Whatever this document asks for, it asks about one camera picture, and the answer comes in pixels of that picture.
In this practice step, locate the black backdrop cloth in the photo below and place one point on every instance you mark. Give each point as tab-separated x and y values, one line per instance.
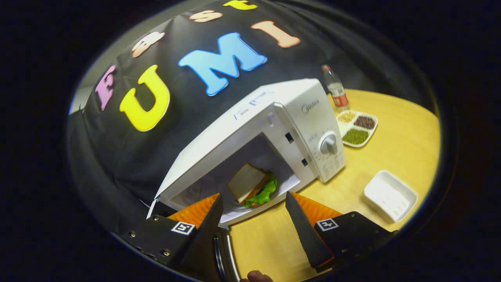
188	109

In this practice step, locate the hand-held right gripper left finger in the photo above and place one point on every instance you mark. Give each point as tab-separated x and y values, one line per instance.
205	235

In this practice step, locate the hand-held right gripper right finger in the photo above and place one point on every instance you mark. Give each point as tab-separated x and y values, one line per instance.
303	231

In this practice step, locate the sandwich with lettuce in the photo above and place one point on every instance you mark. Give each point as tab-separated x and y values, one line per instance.
244	182

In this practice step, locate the white rectangular tray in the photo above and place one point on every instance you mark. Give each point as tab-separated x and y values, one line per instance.
389	196

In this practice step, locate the white divided dish with beans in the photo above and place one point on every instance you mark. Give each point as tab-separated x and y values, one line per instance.
354	136

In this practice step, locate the clear plastic water bottle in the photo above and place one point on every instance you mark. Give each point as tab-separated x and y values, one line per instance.
337	92

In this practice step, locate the white microwave oven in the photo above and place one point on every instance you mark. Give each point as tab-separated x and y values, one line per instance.
305	117

